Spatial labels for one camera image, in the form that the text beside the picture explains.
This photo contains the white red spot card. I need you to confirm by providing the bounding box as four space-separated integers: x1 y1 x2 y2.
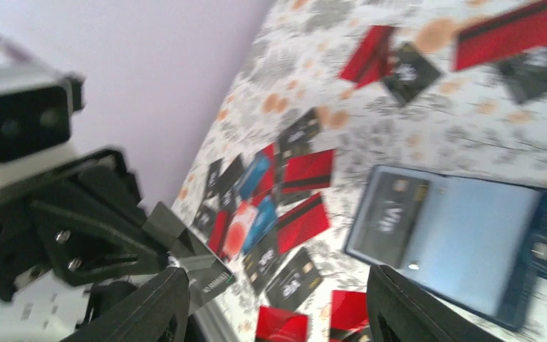
222 201 259 260

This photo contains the red card centre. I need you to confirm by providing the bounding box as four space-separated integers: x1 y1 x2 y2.
329 290 371 342

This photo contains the red black stripe card far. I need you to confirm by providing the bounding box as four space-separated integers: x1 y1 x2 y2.
454 0 547 71

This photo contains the blue card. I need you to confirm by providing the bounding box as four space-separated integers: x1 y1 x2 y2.
241 195 278 255

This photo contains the black vip card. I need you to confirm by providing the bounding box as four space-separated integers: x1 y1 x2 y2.
382 42 442 107
142 202 236 314
345 170 431 268

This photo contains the red card left cluster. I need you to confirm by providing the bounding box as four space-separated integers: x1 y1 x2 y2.
276 193 330 254

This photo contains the blue card holder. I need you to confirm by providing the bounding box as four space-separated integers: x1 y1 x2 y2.
351 165 547 331

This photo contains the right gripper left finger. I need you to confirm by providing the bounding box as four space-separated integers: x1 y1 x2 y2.
64 267 189 342

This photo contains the red card under VIP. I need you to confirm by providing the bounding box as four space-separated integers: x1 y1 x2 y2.
254 306 308 342

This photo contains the red card far left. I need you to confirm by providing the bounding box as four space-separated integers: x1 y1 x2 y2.
339 25 395 88

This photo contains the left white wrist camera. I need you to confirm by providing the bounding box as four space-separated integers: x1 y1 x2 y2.
0 63 84 190

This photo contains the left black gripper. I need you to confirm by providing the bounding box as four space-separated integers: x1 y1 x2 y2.
0 148 167 302

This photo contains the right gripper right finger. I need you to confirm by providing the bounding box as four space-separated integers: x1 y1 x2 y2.
366 265 501 342

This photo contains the floral table mat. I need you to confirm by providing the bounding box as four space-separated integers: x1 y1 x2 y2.
172 1 547 341

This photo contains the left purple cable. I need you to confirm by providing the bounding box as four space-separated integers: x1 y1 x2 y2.
0 19 43 67

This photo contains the black VIP card front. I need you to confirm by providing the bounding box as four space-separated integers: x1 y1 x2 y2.
142 202 236 314

